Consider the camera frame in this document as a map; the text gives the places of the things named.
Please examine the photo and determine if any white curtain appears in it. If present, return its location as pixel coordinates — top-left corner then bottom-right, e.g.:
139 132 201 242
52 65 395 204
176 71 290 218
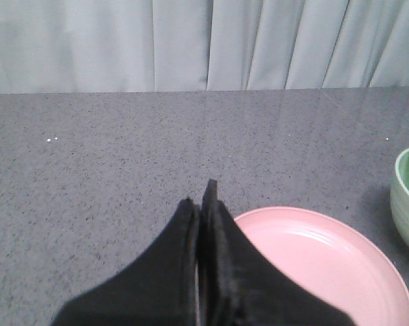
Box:
0 1 409 94

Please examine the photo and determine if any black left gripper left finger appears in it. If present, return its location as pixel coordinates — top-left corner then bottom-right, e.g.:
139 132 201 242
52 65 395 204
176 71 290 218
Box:
52 199 199 325

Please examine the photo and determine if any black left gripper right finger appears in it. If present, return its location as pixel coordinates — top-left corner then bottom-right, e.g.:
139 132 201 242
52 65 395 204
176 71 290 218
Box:
198 179 354 325

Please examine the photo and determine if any green bowl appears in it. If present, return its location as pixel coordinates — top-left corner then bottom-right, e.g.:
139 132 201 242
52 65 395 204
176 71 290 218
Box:
390 148 409 247

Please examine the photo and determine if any pink plate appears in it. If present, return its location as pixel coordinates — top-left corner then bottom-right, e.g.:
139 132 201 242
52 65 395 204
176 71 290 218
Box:
235 206 409 325

